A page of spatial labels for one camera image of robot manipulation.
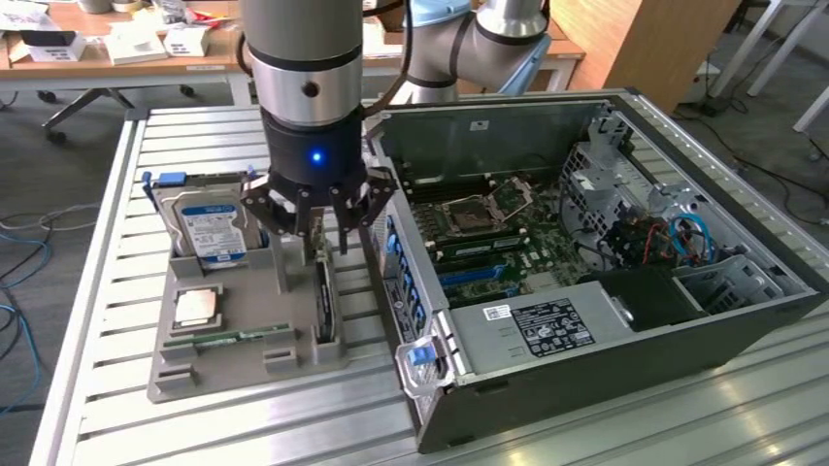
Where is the black graphics card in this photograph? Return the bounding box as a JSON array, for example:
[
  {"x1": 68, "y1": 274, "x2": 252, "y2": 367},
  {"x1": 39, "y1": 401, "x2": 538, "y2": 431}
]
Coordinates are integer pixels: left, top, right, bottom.
[{"x1": 308, "y1": 213, "x2": 343, "y2": 344}]

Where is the metal drive cage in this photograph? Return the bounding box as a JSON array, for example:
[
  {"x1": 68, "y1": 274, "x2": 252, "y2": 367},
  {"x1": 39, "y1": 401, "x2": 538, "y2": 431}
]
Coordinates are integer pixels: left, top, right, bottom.
[{"x1": 555, "y1": 140, "x2": 714, "y2": 266}]

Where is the hard disk in blue caddy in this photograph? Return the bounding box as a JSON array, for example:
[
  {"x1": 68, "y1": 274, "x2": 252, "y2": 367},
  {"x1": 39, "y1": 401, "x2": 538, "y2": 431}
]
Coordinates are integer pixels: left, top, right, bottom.
[{"x1": 143, "y1": 167, "x2": 271, "y2": 271}]

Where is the red and black wire bundle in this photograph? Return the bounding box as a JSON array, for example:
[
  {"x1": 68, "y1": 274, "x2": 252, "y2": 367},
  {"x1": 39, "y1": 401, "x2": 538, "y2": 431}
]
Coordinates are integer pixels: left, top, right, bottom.
[{"x1": 607, "y1": 217, "x2": 675, "y2": 266}]

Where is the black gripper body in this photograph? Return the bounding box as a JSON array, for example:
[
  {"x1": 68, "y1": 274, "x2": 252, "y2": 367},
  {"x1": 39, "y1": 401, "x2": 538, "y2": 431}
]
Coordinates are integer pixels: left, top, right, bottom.
[{"x1": 260, "y1": 115, "x2": 370, "y2": 196}]

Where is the CPU socket with cover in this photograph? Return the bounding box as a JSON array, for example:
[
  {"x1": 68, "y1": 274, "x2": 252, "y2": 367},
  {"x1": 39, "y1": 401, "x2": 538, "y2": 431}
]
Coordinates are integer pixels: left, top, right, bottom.
[{"x1": 439, "y1": 177, "x2": 539, "y2": 239}]

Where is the wooden cabinet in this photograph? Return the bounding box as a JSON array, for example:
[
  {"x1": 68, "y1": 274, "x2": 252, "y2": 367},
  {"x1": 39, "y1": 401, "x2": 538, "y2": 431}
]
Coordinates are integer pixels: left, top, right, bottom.
[{"x1": 549, "y1": 0, "x2": 743, "y2": 113}]

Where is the white table leg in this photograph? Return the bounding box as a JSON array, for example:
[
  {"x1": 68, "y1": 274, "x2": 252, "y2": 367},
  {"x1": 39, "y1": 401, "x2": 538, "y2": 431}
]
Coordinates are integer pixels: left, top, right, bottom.
[{"x1": 793, "y1": 86, "x2": 829, "y2": 133}]

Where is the wooden desk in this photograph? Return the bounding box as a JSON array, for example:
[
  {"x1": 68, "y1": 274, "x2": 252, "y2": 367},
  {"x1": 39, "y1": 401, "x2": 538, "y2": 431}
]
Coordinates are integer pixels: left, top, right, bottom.
[{"x1": 0, "y1": 0, "x2": 589, "y2": 145}]

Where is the white box with label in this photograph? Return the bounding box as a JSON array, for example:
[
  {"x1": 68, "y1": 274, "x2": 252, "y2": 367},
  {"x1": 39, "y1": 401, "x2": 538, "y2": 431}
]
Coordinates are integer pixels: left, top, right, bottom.
[{"x1": 160, "y1": 26, "x2": 212, "y2": 57}]

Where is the white table frame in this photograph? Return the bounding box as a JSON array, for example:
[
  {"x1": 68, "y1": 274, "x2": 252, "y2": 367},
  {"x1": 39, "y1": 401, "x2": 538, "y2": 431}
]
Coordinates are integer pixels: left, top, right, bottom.
[{"x1": 709, "y1": 0, "x2": 829, "y2": 98}]

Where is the silver CPU chip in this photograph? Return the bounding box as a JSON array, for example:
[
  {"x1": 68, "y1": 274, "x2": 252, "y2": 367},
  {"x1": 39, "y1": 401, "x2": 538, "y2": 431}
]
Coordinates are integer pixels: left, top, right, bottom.
[{"x1": 175, "y1": 289, "x2": 219, "y2": 327}]

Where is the white box with black lid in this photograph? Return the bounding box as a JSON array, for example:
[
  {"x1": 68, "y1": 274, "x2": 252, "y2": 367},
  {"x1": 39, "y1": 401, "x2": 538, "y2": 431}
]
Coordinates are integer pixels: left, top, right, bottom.
[{"x1": 21, "y1": 29, "x2": 89, "y2": 63}]

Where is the blue expansion slot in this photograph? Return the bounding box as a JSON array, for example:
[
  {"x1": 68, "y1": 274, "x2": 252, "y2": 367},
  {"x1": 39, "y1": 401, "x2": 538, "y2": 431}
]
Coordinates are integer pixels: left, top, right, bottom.
[{"x1": 438, "y1": 264, "x2": 510, "y2": 288}]

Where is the green RAM stick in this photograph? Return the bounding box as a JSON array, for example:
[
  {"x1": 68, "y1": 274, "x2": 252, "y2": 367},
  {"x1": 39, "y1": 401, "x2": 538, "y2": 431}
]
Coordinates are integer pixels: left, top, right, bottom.
[{"x1": 161, "y1": 325, "x2": 291, "y2": 347}]

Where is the grey floor cable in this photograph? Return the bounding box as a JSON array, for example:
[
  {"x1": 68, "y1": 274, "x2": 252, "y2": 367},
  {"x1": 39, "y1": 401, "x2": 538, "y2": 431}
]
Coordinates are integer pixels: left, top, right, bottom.
[{"x1": 0, "y1": 203, "x2": 99, "y2": 232}]

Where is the blue floor cable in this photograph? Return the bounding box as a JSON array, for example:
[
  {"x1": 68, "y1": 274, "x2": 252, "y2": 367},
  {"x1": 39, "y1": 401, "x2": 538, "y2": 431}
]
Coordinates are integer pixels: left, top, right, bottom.
[{"x1": 0, "y1": 232, "x2": 53, "y2": 416}]

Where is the white paper stack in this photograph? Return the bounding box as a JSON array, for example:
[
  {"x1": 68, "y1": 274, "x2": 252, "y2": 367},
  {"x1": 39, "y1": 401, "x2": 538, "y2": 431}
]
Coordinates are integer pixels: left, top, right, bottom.
[{"x1": 360, "y1": 41, "x2": 407, "y2": 60}]

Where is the metal disk bay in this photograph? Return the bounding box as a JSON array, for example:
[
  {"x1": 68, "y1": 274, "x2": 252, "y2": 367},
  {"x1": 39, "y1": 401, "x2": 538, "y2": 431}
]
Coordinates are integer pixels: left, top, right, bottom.
[{"x1": 670, "y1": 254, "x2": 789, "y2": 316}]

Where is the green motherboard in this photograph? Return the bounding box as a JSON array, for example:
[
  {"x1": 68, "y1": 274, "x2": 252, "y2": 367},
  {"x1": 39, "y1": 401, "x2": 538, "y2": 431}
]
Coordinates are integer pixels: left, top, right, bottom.
[{"x1": 394, "y1": 164, "x2": 585, "y2": 307}]

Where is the grey power supply unit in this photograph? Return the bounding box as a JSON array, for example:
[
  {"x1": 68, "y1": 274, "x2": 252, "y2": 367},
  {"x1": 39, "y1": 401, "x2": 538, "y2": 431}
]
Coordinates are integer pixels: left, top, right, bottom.
[{"x1": 446, "y1": 282, "x2": 633, "y2": 375}]

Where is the black open PC case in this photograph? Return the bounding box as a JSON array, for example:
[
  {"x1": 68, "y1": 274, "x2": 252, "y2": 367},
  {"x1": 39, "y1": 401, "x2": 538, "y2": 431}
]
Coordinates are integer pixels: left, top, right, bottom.
[{"x1": 362, "y1": 86, "x2": 829, "y2": 455}]

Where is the black camera cable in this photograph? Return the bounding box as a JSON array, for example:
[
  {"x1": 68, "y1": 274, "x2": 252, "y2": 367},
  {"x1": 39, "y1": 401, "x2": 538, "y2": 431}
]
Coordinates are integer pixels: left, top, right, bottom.
[{"x1": 360, "y1": 0, "x2": 419, "y2": 120}]

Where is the blue wire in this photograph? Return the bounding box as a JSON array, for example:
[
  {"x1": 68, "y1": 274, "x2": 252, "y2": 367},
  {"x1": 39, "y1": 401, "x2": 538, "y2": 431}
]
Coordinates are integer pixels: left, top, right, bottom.
[{"x1": 670, "y1": 216, "x2": 718, "y2": 266}]

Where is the grey parts rack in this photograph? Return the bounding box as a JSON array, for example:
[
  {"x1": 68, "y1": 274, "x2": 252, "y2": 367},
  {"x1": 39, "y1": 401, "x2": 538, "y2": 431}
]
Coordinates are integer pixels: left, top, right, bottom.
[{"x1": 147, "y1": 231, "x2": 356, "y2": 405}]

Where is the plain white box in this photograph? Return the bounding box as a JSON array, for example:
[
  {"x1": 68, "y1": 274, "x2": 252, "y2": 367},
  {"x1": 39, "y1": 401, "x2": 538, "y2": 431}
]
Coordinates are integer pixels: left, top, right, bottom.
[{"x1": 103, "y1": 26, "x2": 169, "y2": 67}]

